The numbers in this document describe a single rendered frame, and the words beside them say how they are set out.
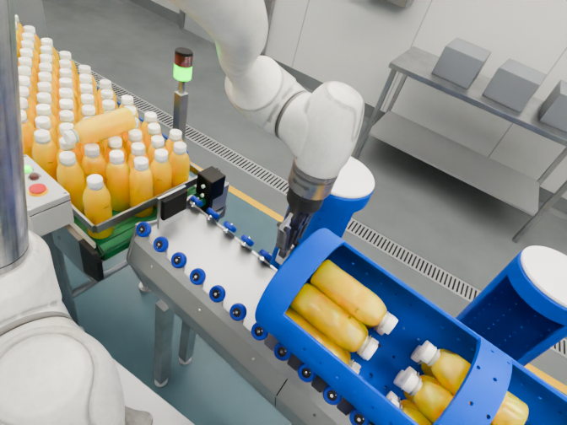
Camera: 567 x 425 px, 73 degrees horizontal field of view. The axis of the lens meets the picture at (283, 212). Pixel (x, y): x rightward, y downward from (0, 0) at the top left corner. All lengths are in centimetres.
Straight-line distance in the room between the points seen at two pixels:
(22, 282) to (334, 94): 52
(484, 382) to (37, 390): 70
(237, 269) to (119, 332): 106
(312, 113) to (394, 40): 356
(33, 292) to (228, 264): 64
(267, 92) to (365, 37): 361
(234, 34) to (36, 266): 41
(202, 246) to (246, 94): 62
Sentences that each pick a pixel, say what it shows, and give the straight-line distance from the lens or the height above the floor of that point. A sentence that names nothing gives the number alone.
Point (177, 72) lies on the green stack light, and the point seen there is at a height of 119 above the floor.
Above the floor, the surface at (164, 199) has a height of 105.
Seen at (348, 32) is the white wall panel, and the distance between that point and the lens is 433.
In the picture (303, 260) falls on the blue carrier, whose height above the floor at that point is 122.
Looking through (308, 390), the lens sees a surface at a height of 93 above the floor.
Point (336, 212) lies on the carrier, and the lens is 139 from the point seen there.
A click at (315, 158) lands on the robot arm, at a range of 67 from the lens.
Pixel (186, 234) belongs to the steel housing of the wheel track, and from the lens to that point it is 122.
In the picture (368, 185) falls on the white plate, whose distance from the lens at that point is 145.
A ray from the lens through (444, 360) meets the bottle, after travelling 88.
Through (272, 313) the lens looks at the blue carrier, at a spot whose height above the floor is 112.
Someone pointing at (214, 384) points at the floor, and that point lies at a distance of 198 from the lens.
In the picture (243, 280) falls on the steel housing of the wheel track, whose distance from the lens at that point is 113.
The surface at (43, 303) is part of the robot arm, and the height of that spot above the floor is 129.
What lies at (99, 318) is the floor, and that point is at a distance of 215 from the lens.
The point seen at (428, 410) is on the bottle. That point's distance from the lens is 88.
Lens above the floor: 182
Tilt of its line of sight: 41 degrees down
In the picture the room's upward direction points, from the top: 18 degrees clockwise
